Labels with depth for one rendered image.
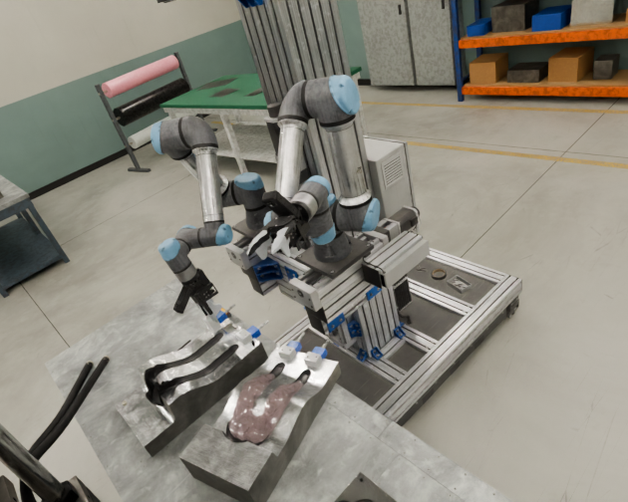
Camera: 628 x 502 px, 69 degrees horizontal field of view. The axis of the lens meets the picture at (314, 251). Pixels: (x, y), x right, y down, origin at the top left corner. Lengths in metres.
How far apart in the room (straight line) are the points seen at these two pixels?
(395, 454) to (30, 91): 7.31
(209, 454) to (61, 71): 7.14
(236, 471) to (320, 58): 1.37
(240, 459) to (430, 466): 0.52
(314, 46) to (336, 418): 1.25
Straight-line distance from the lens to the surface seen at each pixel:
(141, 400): 1.79
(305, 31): 1.72
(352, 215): 1.56
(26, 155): 7.98
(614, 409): 2.55
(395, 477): 1.38
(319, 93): 1.41
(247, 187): 2.00
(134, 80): 7.18
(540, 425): 2.44
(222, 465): 1.41
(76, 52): 8.16
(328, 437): 1.48
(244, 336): 1.71
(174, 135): 1.75
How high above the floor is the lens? 2.00
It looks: 32 degrees down
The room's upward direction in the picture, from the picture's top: 17 degrees counter-clockwise
